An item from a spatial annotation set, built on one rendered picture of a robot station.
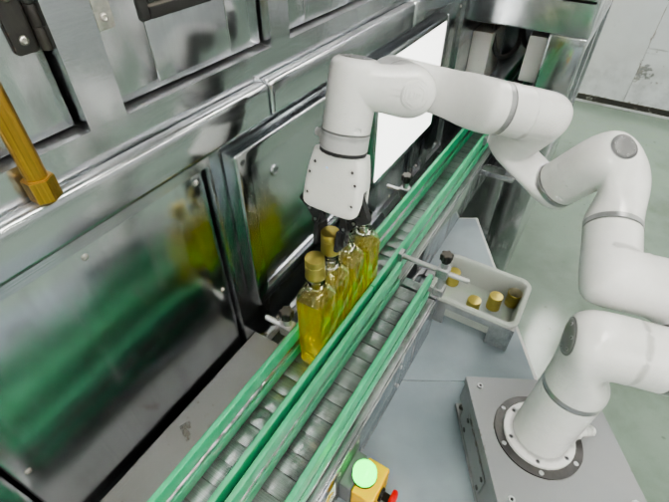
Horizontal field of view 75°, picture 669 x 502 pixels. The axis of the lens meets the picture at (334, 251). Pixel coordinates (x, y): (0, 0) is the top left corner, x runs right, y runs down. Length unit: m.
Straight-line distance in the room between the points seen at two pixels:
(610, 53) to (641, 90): 0.40
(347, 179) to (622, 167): 0.42
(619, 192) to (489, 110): 0.24
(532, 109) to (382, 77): 0.25
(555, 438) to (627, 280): 0.29
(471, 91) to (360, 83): 0.20
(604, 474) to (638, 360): 0.31
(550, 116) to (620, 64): 3.72
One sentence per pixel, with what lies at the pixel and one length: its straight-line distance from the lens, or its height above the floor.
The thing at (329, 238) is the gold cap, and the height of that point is 1.17.
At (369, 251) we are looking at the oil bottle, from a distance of 0.87.
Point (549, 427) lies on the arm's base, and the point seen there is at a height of 0.97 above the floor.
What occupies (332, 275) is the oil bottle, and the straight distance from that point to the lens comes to 0.79.
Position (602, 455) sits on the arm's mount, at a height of 0.86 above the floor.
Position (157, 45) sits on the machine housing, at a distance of 0.62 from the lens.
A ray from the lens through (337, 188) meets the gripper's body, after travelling 0.69.
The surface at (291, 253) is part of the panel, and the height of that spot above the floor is 1.03.
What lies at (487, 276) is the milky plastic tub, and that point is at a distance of 1.24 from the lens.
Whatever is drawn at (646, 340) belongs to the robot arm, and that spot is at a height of 1.18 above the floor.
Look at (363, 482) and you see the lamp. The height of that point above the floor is 0.85.
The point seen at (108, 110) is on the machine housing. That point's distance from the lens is 0.57.
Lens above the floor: 1.66
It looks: 43 degrees down
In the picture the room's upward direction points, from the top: straight up
